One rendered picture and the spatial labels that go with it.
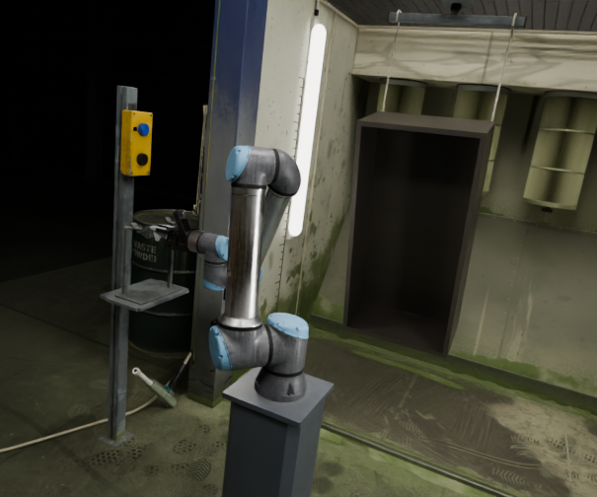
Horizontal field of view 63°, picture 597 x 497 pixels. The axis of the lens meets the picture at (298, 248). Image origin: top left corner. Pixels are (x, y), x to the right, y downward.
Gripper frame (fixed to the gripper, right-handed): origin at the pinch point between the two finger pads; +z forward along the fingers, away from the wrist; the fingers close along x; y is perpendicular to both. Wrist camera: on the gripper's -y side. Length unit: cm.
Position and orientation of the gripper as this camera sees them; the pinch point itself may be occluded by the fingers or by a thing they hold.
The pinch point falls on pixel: (155, 225)
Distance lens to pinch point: 211.5
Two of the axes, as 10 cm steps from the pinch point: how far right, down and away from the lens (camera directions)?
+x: 4.3, -1.7, 8.8
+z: -8.9, -2.1, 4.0
